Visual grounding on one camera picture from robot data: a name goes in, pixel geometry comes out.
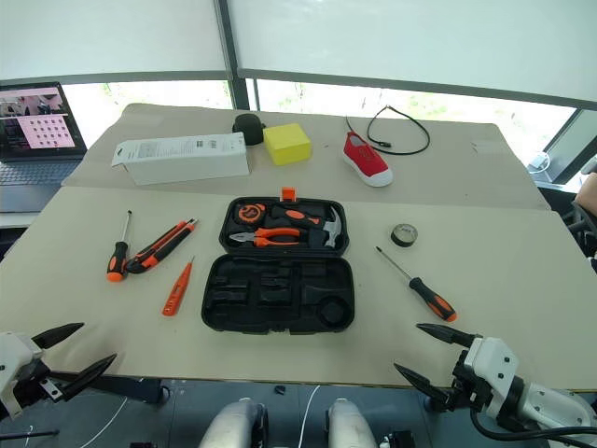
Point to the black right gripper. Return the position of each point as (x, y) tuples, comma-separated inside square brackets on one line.
[(471, 392)]

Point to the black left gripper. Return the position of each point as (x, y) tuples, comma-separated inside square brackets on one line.
[(44, 378)]

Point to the long orange black screwdriver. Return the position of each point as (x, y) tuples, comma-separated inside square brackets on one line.
[(429, 294)]

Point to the short orange black screwdriver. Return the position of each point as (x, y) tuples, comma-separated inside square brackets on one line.
[(116, 261)]

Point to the orange voltage tester pen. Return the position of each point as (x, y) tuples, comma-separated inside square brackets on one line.
[(177, 289)]

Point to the black electrical tape roll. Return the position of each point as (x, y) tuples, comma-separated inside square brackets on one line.
[(404, 234)]

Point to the orange black utility knife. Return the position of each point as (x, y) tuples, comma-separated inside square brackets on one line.
[(158, 247)]

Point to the black tool case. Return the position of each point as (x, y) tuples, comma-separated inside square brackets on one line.
[(280, 294)]

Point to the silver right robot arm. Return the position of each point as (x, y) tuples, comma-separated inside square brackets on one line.
[(550, 406)]

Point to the beige table cover sheet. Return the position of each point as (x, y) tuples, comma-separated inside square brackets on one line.
[(490, 289)]

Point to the silver rounded robot leg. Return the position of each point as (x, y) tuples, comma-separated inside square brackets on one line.
[(233, 424), (350, 424)]

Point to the small black clip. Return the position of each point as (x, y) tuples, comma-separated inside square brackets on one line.
[(280, 389)]

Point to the claw hammer with orange grip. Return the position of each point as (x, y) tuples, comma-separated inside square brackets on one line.
[(326, 228)]

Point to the brown paper sheet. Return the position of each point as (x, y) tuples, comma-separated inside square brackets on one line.
[(443, 177)]

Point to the black chair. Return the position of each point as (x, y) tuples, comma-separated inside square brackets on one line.
[(583, 228)]

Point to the red canvas shoe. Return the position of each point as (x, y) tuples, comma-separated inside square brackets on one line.
[(366, 161)]

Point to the open laptop computer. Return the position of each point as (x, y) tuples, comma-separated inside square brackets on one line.
[(32, 140)]

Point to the small white charger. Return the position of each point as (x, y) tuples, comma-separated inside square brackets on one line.
[(541, 162)]

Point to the orange black tape measure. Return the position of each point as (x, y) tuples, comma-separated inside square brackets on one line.
[(250, 214)]

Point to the long white cardboard box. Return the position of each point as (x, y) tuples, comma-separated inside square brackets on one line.
[(186, 158)]

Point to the yellow cube box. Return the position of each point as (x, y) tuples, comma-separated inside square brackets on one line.
[(287, 144)]

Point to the black round pouch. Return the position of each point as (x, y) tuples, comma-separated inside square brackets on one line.
[(247, 128)]

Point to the white roller blind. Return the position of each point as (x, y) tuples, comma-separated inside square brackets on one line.
[(107, 37), (420, 42)]

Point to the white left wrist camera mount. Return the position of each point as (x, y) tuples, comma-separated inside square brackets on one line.
[(16, 361)]

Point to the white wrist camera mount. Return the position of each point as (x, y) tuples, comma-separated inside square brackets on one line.
[(494, 368), (16, 361)]

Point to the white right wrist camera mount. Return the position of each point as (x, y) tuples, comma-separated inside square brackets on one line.
[(494, 368)]

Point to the black under-table bracket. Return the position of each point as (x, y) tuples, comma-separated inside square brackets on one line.
[(135, 388)]

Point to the dark window frame post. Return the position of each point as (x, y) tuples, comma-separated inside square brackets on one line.
[(238, 56)]

